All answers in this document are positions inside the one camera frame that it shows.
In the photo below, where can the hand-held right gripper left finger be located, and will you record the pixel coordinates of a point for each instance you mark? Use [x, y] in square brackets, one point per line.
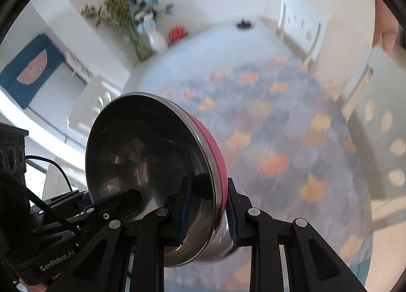
[185, 209]

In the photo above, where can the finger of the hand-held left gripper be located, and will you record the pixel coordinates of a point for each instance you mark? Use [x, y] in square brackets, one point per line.
[123, 201]
[69, 205]

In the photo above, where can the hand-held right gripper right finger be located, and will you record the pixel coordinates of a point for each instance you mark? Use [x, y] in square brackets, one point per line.
[230, 216]

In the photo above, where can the pink stainless steel bowl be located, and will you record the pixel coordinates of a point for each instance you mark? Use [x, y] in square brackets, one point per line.
[142, 152]

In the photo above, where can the white chair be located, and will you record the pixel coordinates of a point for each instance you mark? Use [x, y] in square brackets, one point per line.
[383, 140]
[301, 22]
[95, 105]

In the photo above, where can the white vase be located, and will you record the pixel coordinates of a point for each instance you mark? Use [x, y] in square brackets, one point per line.
[157, 43]

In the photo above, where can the red small object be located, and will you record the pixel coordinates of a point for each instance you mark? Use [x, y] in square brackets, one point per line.
[177, 33]

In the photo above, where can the flower bouquet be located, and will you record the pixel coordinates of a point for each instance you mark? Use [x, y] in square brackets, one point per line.
[120, 16]

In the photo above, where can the black small object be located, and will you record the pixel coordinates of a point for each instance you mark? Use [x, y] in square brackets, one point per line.
[245, 24]

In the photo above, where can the pinkish blurred shape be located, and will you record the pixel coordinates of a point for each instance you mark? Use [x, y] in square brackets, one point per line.
[385, 26]

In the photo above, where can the blue wall poster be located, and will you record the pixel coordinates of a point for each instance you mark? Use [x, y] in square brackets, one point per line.
[28, 70]

